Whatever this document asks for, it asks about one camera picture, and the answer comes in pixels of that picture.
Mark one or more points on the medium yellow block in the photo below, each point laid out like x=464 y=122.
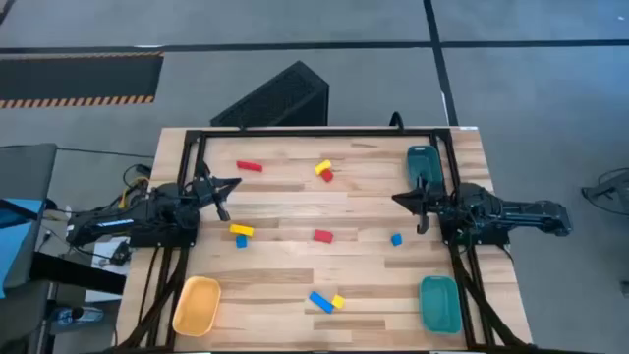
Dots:
x=322 y=167

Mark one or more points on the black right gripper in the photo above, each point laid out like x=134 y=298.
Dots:
x=442 y=204

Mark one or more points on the black bar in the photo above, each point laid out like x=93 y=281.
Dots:
x=74 y=273

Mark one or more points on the small blue cube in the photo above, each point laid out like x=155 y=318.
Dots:
x=241 y=241
x=396 y=239

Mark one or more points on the dark teal plastic bin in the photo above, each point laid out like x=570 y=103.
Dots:
x=422 y=159

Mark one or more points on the green plastic bin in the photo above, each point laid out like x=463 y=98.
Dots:
x=440 y=305

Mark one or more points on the medium red block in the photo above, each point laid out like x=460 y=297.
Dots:
x=323 y=236

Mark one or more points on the black perforated computer case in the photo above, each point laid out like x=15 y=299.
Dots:
x=280 y=98

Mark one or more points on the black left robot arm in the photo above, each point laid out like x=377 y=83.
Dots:
x=147 y=216

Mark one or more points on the small yellow cube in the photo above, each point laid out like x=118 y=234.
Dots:
x=338 y=301

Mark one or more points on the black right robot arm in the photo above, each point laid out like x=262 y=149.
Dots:
x=516 y=211

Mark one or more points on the black hazard-striped floor mat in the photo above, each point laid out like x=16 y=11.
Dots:
x=78 y=78

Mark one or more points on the black metal table frame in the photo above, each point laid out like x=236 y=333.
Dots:
x=319 y=133

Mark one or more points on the clear water bottle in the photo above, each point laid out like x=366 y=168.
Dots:
x=91 y=314

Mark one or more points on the white paper sheet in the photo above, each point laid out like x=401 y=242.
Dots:
x=100 y=251

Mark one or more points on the blue panel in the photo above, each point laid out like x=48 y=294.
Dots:
x=15 y=246

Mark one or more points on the small black device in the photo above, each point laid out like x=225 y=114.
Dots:
x=119 y=253

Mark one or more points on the small red block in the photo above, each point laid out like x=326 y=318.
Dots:
x=327 y=176

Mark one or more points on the long yellow block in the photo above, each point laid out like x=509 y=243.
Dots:
x=241 y=230

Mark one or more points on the long blue block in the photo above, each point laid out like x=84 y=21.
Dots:
x=321 y=302

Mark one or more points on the yellow plastic bin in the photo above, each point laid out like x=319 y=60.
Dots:
x=196 y=307

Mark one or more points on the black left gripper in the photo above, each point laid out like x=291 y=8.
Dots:
x=202 y=193

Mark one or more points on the long red block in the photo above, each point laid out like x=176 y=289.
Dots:
x=249 y=166

